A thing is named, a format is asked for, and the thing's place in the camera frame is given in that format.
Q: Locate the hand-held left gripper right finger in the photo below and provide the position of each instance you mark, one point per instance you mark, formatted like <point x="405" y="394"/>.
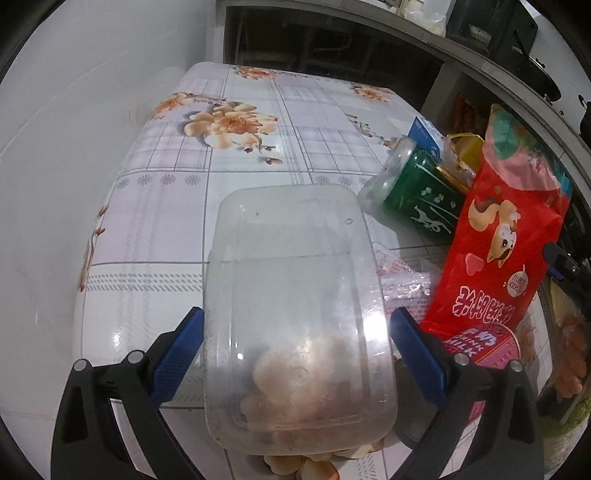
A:
<point x="418" y="355"/>

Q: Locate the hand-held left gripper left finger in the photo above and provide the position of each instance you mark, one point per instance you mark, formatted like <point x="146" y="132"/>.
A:
<point x="178" y="355"/>

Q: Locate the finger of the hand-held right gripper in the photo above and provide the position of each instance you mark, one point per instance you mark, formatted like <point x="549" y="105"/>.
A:
<point x="561" y="261"/>

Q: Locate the red snack bag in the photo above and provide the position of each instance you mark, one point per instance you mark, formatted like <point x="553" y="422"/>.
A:
<point x="498" y="240"/>

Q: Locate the clear plastic food container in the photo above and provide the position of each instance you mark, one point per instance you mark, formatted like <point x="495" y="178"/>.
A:
<point x="295" y="277"/>

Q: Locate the green label plastic bottle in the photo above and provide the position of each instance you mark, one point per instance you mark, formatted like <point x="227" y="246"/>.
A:
<point x="425" y="194"/>

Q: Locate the clear wrapper with red print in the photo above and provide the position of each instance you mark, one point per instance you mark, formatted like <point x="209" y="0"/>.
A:
<point x="406" y="286"/>

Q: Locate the yellow paper box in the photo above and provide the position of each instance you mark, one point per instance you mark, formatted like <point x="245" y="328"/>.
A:
<point x="473" y="152"/>

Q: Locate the black wok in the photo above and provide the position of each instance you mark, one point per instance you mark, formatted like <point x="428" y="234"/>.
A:
<point x="540" y="74"/>

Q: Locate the blue paper box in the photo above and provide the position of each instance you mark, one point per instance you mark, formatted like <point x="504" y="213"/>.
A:
<point x="422" y="131"/>

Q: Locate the grey kitchen counter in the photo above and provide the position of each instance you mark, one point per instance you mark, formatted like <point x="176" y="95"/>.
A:
<point x="461" y="50"/>

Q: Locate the white plastic bag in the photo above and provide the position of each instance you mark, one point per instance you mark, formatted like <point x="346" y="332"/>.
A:
<point x="422" y="16"/>

